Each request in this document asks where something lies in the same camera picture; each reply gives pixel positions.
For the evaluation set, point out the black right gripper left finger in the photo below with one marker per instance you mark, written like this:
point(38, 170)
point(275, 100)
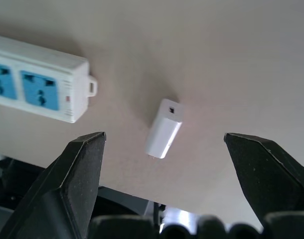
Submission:
point(67, 179)

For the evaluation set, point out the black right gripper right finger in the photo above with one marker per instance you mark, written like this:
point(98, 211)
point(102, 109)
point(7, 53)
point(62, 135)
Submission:
point(266, 174)

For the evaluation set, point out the white power strip blue sockets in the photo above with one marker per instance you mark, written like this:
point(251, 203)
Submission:
point(35, 82)

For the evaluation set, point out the white charger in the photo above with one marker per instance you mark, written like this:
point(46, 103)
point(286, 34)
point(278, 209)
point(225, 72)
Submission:
point(164, 130)

